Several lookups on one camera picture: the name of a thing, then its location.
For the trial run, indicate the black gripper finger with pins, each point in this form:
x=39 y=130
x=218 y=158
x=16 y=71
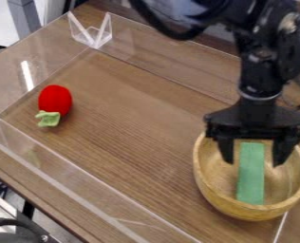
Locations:
x=282 y=149
x=226 y=149

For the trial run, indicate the green rectangular block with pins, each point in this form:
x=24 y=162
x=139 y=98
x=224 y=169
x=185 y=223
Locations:
x=250 y=173

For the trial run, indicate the black equipment under table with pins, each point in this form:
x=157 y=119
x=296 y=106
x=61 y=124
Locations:
x=20 y=230

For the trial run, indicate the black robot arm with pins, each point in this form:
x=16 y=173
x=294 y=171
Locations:
x=266 y=31

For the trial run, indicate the brown wooden bowl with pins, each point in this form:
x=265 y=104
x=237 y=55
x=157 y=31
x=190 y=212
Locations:
x=216 y=179

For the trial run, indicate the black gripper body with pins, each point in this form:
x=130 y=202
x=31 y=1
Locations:
x=256 y=121

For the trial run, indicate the red plush strawberry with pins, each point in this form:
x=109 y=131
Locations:
x=54 y=105

